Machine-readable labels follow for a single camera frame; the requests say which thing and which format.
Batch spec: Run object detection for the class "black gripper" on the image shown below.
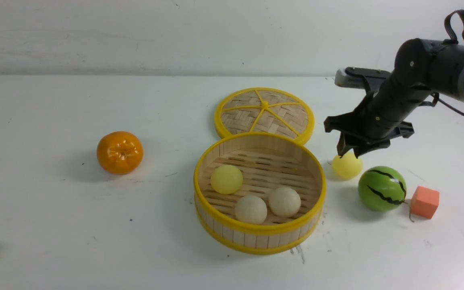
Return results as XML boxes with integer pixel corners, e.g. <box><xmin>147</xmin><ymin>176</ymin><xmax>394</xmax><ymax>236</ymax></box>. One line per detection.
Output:
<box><xmin>324</xmin><ymin>83</ymin><xmax>432</xmax><ymax>157</ymax></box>

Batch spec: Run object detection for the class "yellow bun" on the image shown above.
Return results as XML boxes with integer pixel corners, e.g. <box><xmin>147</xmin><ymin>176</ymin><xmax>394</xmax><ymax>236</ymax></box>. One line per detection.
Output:
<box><xmin>330</xmin><ymin>151</ymin><xmax>363</xmax><ymax>180</ymax></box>
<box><xmin>210</xmin><ymin>164</ymin><xmax>243</xmax><ymax>195</ymax></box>

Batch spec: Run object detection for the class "white bun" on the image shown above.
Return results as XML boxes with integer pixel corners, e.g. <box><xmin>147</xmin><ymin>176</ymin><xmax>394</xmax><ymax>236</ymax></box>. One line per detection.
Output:
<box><xmin>234</xmin><ymin>196</ymin><xmax>267</xmax><ymax>225</ymax></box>
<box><xmin>268</xmin><ymin>186</ymin><xmax>301</xmax><ymax>218</ymax></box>

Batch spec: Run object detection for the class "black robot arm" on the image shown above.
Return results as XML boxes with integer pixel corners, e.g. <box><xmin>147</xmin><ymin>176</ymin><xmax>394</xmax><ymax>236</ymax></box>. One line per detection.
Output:
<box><xmin>324</xmin><ymin>38</ymin><xmax>464</xmax><ymax>157</ymax></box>

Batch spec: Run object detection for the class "yellow bamboo steamer tray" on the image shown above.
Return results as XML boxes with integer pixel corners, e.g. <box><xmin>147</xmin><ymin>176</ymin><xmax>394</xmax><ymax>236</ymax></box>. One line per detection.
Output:
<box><xmin>193</xmin><ymin>132</ymin><xmax>326</xmax><ymax>255</ymax></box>

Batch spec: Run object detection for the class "yellow bamboo steamer lid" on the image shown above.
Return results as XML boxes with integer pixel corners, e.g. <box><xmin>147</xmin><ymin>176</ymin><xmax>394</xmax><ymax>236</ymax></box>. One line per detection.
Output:
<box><xmin>213</xmin><ymin>87</ymin><xmax>315</xmax><ymax>145</ymax></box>

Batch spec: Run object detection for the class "green toy watermelon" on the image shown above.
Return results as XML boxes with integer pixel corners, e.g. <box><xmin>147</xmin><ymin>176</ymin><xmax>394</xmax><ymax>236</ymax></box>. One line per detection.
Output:
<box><xmin>358</xmin><ymin>166</ymin><xmax>407</xmax><ymax>212</ymax></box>

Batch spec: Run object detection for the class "orange foam cube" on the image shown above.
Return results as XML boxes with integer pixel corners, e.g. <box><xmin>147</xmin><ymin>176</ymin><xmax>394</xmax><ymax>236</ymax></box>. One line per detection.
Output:
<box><xmin>410</xmin><ymin>186</ymin><xmax>440</xmax><ymax>219</ymax></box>

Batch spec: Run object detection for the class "orange toy tangerine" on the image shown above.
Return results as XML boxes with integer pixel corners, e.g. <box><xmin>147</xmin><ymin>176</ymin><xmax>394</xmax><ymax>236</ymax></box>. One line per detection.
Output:
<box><xmin>96</xmin><ymin>131</ymin><xmax>144</xmax><ymax>175</ymax></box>

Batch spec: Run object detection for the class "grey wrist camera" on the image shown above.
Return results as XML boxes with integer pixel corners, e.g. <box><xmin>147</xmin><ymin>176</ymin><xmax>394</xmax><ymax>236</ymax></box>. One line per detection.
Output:
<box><xmin>334</xmin><ymin>67</ymin><xmax>391</xmax><ymax>93</ymax></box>

